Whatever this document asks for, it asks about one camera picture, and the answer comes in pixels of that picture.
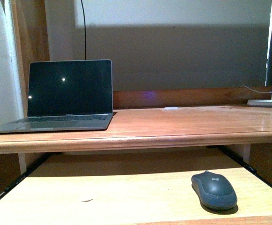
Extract wooden pull-out keyboard tray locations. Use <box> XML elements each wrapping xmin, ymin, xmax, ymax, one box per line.
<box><xmin>0</xmin><ymin>150</ymin><xmax>272</xmax><ymax>225</ymax></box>

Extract dark grey wireless mouse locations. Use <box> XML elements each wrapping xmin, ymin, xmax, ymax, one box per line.
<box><xmin>191</xmin><ymin>171</ymin><xmax>237</xmax><ymax>210</ymax></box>

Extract wooden desk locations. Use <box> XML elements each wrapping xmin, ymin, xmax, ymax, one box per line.
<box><xmin>0</xmin><ymin>0</ymin><xmax>272</xmax><ymax>207</ymax></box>

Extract white charger cable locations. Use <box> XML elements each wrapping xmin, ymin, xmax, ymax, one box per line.
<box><xmin>241</xmin><ymin>85</ymin><xmax>272</xmax><ymax>94</ymax></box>

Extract grey open laptop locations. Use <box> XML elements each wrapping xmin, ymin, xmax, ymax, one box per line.
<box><xmin>0</xmin><ymin>60</ymin><xmax>113</xmax><ymax>134</ymax></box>

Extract black hanging wall cable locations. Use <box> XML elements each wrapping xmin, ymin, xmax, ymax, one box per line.
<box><xmin>80</xmin><ymin>0</ymin><xmax>87</xmax><ymax>60</ymax></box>

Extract white round desk grommet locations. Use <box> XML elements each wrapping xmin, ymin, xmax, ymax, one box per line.
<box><xmin>163</xmin><ymin>106</ymin><xmax>179</xmax><ymax>110</ymax></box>

